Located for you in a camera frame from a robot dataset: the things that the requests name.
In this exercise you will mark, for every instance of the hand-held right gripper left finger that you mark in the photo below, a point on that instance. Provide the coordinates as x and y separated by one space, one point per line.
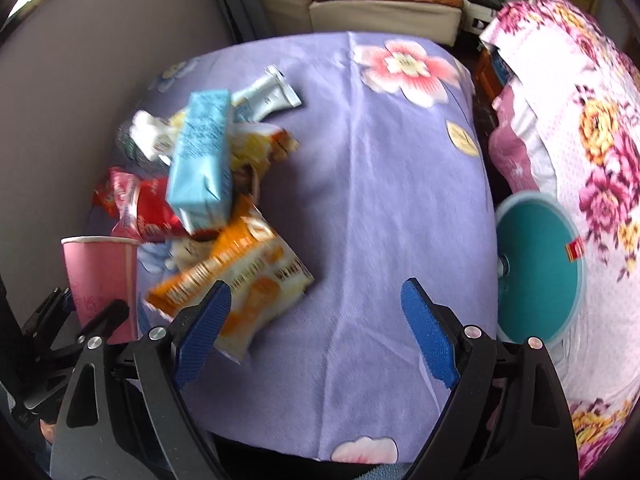
202 335

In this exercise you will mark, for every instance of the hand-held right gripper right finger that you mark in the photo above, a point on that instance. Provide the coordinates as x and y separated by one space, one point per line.
430 335

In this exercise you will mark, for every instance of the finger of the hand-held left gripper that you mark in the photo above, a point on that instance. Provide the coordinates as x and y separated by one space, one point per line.
112 317
57 307

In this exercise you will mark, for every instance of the pink paper cup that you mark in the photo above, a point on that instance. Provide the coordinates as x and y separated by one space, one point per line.
100 280

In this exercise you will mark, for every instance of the orange snack packet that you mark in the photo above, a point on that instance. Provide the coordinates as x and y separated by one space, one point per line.
250 270

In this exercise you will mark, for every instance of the red snack packet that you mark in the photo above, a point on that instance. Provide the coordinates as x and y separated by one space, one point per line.
150 210

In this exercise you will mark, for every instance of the teal plastic basin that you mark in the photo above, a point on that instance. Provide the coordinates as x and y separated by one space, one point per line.
535 260

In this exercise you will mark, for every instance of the blue drink carton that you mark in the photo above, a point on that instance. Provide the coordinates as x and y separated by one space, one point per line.
200 160

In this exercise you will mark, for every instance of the purple floral tablecloth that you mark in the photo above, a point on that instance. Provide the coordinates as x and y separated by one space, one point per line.
375 185

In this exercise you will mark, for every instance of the white crumpled wrapper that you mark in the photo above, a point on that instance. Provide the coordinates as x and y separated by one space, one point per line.
150 135

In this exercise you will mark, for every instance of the pink ruffled cloth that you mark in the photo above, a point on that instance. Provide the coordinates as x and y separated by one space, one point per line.
515 160

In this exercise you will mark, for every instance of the yellow snack wrapper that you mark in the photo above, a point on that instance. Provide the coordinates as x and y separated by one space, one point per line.
260 145

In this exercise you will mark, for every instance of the pink floral quilt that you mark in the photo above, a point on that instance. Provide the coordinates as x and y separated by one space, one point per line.
600 160

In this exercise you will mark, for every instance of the silver sachet wrapper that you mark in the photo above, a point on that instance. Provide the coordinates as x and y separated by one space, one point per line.
267 95

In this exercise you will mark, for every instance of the brown box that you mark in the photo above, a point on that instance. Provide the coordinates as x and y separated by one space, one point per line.
492 72

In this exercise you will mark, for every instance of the beige sofa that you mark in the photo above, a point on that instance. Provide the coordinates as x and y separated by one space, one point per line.
380 22

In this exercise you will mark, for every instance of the grey metal post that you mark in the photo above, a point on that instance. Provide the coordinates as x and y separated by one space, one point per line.
225 0

